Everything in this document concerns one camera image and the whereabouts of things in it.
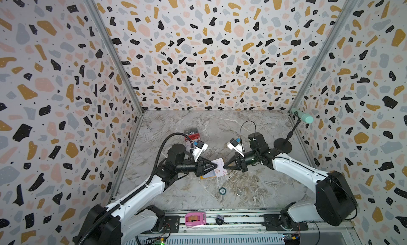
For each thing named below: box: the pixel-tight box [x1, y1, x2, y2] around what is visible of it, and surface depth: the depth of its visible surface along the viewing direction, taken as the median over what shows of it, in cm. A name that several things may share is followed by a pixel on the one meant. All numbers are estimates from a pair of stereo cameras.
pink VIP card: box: [210, 157, 228, 178], surface depth 74 cm
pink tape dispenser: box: [184, 211, 207, 228], surface depth 74 cm
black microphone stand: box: [273, 119, 302, 154], surface depth 103 cm
